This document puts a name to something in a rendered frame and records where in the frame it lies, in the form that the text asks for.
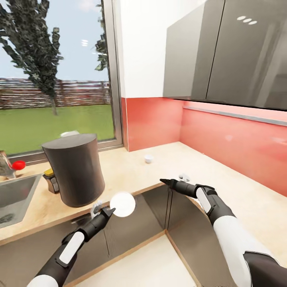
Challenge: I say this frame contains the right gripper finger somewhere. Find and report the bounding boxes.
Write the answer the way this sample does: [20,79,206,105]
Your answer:
[160,179,172,185]

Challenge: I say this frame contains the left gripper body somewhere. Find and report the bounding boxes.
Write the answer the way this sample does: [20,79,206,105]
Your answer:
[90,207,111,234]

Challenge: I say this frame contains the coffee cup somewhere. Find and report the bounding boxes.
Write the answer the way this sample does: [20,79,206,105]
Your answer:
[145,155,153,163]

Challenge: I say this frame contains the paper coffee filter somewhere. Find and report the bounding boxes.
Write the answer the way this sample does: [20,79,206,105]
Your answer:
[62,130,79,137]

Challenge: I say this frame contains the bottle of coffee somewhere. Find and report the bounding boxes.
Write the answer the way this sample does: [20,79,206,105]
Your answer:
[42,169,59,194]

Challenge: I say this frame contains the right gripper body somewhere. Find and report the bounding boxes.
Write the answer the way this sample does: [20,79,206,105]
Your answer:
[169,179,189,196]

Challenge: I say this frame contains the saucer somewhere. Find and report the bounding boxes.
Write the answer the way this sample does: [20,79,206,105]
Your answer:
[109,192,135,218]

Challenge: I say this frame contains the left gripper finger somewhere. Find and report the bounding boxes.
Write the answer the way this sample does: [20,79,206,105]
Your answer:
[108,208,116,215]

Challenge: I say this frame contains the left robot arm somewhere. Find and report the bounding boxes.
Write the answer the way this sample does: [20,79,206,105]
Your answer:
[27,201,116,287]

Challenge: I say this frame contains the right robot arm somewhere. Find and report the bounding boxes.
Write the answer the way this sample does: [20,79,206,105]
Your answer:
[160,173,287,287]

